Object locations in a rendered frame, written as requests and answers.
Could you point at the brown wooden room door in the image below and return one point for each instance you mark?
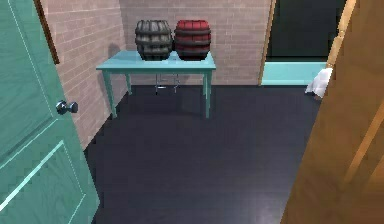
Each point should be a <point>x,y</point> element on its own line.
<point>350,140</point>

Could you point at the teal room door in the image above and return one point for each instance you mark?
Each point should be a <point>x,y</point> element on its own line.
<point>30,133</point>

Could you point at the teal table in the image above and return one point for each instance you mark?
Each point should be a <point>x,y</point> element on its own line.
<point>156,64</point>

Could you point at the red barrel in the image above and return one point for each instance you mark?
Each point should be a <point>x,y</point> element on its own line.
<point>192,40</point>

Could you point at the grey barrel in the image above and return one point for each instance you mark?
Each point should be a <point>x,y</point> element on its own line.
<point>153,40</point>

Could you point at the silver round door knob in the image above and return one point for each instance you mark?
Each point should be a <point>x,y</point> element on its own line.
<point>65,107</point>

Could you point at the white cloth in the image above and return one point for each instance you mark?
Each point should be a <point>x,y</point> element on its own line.
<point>320,82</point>

